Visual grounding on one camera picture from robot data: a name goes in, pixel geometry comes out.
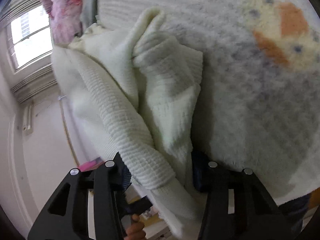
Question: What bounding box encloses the window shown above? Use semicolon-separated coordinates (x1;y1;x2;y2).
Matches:
6;5;53;71

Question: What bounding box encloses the patterned bed sheet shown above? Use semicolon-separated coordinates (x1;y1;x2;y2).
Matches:
98;0;319;204

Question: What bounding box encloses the white knit sweater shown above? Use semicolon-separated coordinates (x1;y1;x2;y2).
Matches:
52;8;203;239

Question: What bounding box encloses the grey hooded sweatshirt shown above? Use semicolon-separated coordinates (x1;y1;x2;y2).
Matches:
80;0;98;30

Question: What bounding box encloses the left hand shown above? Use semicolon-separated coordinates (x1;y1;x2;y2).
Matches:
124;214;146;240

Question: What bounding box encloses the pink topped bench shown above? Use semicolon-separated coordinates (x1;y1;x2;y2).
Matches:
78;157;104;172

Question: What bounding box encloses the pink purple floral quilt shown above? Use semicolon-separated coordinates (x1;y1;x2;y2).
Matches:
40;0;82;44

